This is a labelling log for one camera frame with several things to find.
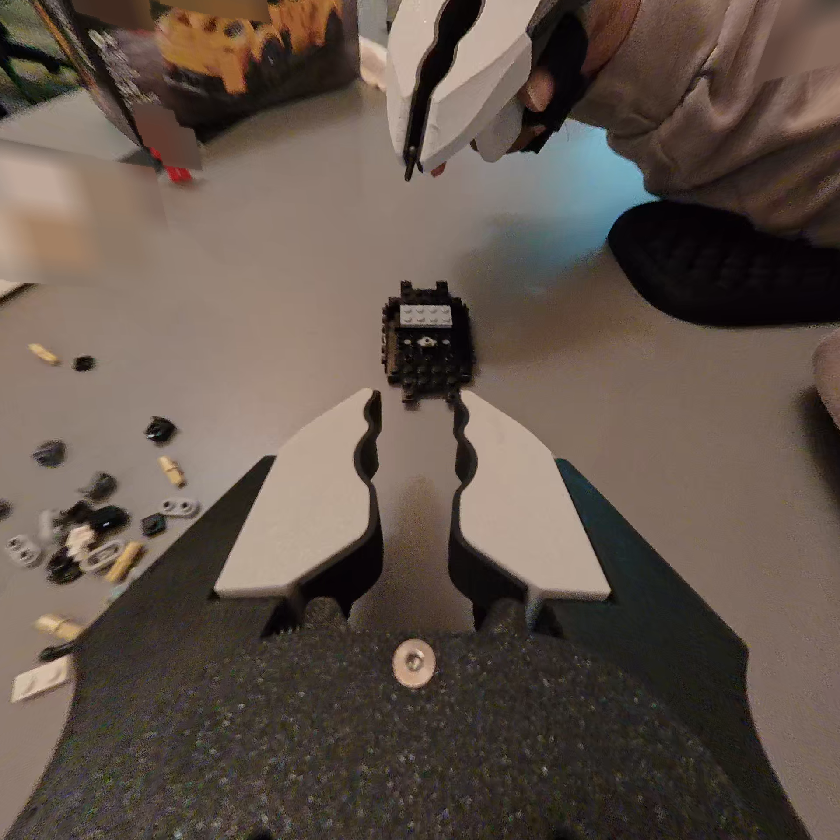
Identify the pile of loose toy bricks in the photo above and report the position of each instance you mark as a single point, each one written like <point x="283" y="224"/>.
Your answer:
<point x="177" y="506"/>

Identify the tan toy pin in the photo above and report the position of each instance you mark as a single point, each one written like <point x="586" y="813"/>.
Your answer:
<point x="44" y="354"/>

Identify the red toy minifigure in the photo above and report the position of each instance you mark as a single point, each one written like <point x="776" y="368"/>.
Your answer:
<point x="177" y="172"/>

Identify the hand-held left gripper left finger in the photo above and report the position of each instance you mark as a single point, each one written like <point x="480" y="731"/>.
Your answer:
<point x="295" y="518"/>

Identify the person's right forearm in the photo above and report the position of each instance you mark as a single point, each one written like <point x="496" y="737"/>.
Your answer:
<point x="722" y="98"/>

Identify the toy set box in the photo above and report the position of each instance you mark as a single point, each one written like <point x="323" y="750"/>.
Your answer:
<point x="262" y="79"/>

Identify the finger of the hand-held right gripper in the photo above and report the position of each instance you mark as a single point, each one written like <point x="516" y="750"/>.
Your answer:
<point x="485" y="79"/>
<point x="407" y="65"/>

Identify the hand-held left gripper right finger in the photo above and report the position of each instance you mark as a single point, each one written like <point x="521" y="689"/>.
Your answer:
<point x="525" y="525"/>

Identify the black lever brick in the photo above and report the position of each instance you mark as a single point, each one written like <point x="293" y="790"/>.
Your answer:
<point x="58" y="652"/>

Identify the black toy brick car chassis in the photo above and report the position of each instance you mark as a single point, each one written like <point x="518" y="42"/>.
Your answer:
<point x="426" y="354"/>

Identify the black mesh chair cushion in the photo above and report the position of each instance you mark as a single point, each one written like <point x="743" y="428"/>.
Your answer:
<point x="722" y="269"/>

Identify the grey desk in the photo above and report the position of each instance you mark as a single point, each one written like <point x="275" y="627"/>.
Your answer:
<point x="295" y="262"/>

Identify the small black square brick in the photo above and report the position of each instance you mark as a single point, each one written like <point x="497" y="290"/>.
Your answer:
<point x="83" y="363"/>

